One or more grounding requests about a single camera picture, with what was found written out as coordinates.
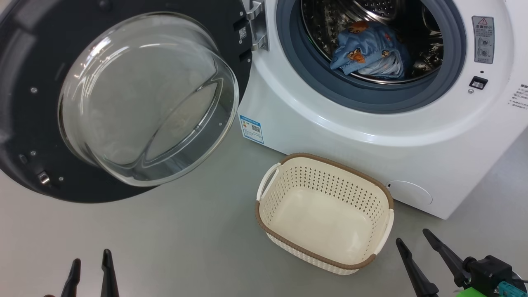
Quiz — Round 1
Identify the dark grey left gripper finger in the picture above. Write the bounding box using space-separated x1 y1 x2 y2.
100 249 120 297
60 259 82 297

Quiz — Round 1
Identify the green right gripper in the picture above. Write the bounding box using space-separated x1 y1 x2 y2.
395 229 502 297

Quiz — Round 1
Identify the large blue bear-print garment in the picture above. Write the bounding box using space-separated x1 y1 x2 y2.
330 39 407 80

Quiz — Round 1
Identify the dark round glass washer door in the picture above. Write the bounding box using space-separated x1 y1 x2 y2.
0 0 264 203

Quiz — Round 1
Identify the cream perforated laundry basket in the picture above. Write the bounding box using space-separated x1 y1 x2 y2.
255 153 395 276

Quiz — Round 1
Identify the white front-load washing machine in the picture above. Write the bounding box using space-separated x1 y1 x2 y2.
237 0 528 220

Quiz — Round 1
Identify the grey rubber door gasket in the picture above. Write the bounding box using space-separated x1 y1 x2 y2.
276 0 468 114

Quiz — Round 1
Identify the metal door hinge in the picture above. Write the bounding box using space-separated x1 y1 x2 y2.
246 0 269 52

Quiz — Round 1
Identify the round white filter cover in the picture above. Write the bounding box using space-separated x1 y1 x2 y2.
388 180 434 207

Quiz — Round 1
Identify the blue energy label sticker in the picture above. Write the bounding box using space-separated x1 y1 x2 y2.
239 115 265 144

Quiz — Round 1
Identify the grey warning sticker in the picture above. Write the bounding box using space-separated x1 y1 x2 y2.
471 16 495 65

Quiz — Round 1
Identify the teal plug camera cable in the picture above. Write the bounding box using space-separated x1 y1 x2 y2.
497 282 519 297

